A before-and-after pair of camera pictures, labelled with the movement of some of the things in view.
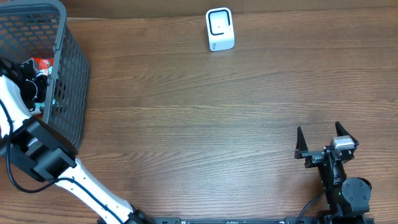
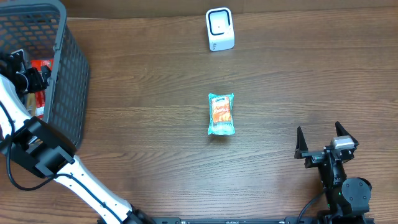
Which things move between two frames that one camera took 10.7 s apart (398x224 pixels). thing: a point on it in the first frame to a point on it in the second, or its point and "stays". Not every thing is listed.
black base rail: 237,220 stays
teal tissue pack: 38,105 to 221,121
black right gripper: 315,157 stays
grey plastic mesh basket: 33,28 stays
